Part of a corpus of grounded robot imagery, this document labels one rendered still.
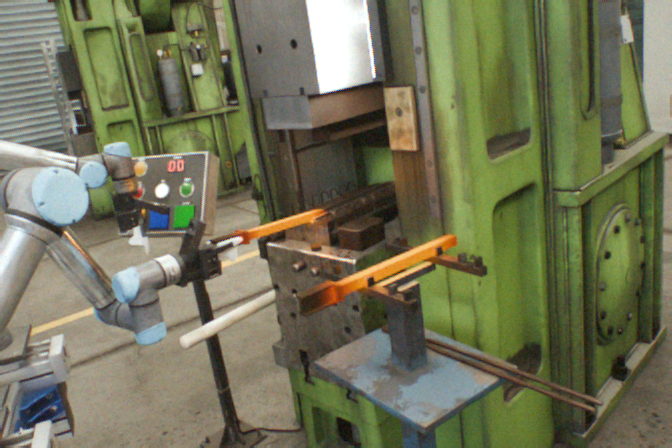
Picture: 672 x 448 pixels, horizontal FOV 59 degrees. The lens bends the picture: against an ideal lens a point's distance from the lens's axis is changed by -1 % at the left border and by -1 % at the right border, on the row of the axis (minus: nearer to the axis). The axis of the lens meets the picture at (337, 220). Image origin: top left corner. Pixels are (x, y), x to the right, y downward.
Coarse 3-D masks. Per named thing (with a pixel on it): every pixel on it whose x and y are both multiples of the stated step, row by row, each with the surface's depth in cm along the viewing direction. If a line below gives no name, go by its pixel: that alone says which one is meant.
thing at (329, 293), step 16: (448, 240) 144; (400, 256) 138; (416, 256) 139; (368, 272) 132; (384, 272) 133; (320, 288) 124; (336, 288) 125; (352, 288) 128; (304, 304) 123; (320, 304) 125
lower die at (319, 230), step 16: (352, 192) 208; (384, 192) 201; (320, 208) 195; (336, 208) 188; (352, 208) 189; (368, 208) 191; (304, 224) 186; (320, 224) 181; (304, 240) 188; (320, 240) 183; (336, 240) 182
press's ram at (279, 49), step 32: (256, 0) 170; (288, 0) 161; (320, 0) 161; (352, 0) 169; (256, 32) 174; (288, 32) 165; (320, 32) 162; (352, 32) 171; (256, 64) 178; (288, 64) 169; (320, 64) 163; (352, 64) 172; (256, 96) 183
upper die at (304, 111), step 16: (288, 96) 173; (304, 96) 169; (320, 96) 171; (336, 96) 176; (352, 96) 181; (368, 96) 186; (272, 112) 180; (288, 112) 175; (304, 112) 171; (320, 112) 172; (336, 112) 176; (352, 112) 181; (368, 112) 186; (272, 128) 182; (288, 128) 177; (304, 128) 173
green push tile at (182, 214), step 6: (180, 210) 203; (186, 210) 202; (192, 210) 201; (174, 216) 203; (180, 216) 202; (186, 216) 201; (192, 216) 201; (174, 222) 203; (180, 222) 202; (186, 222) 201
